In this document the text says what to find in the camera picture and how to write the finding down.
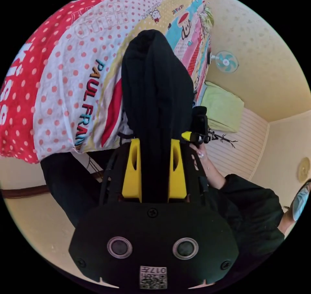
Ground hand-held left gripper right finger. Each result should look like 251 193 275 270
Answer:
167 139 187 203

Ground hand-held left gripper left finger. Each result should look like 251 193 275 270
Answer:
122 138 142 203

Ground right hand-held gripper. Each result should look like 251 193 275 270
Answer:
181 106 212 146

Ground black pants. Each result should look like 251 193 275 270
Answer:
120 29 195 203

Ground person's right forearm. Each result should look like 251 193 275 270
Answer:
203 157 234 193

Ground person's right hand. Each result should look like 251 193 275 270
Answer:
189 142 209 165

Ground green pillow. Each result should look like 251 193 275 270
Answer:
200 81 245 133

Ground person's body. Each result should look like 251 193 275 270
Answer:
40 150 311 287

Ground bed with printed dotted sheet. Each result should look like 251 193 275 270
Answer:
0 0 215 165

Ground wall fan with teal blades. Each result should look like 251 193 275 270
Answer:
210 50 240 74

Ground round wall clock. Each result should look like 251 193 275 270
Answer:
297 156 311 184

